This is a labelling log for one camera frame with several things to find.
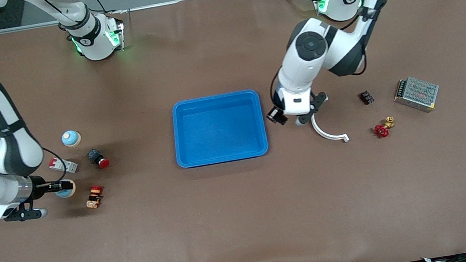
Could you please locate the metal mesh power supply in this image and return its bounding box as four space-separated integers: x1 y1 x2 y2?
391 72 443 118

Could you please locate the red white circuit breaker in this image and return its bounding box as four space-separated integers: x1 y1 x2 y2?
48 154 80 177

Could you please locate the blue plastic tray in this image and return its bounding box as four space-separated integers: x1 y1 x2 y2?
168 88 270 170

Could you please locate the red orange emergency stop button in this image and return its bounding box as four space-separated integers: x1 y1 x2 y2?
83 184 107 210

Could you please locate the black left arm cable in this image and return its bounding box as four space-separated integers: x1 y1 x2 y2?
256 0 428 103

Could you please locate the short dark electrolytic capacitor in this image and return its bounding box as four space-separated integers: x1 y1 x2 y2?
358 90 375 106

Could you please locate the white curved bracket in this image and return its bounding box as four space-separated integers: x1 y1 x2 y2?
310 107 350 148

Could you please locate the long dark electrolytic capacitor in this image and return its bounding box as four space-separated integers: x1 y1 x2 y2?
265 106 288 127

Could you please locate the brass valve red handle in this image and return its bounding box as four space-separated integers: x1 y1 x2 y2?
373 116 398 139

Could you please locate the blue bell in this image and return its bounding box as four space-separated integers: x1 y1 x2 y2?
54 179 78 200
60 128 83 149

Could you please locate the red push button switch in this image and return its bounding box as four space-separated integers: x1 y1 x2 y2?
86 146 111 171

